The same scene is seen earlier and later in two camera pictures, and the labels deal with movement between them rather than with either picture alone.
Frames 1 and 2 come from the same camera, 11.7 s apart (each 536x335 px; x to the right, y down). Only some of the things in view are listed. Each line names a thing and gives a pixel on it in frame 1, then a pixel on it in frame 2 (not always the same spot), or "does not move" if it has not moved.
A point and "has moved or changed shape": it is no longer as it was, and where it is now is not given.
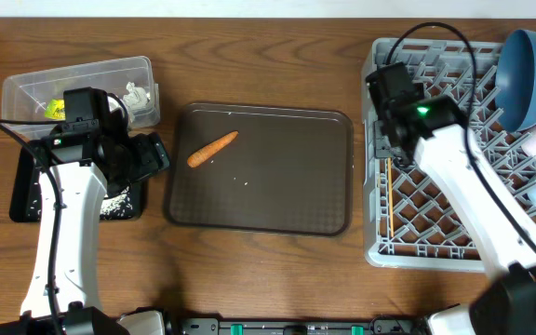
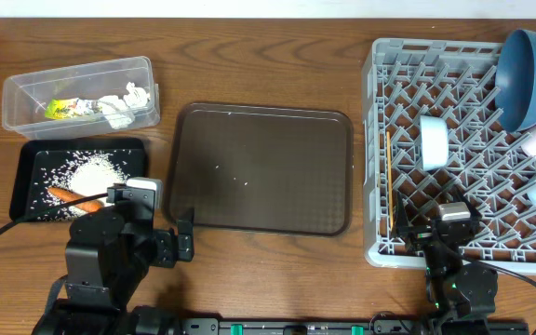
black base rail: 378,326 does not move
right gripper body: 383,148 → 420,239
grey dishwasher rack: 407,221 does not move
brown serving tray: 289,170 does not move
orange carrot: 210,150 has moved or changed shape
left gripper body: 138,161 → 167,253
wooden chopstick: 390,195 does not move
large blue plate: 526,80 does not move
